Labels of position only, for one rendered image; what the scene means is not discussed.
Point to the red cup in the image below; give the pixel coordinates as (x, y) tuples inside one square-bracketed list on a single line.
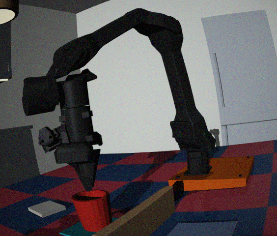
[(93, 209)]

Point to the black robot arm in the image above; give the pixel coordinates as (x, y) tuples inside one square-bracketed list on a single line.
[(42, 94)]

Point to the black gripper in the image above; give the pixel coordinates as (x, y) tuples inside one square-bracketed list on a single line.
[(79, 152)]

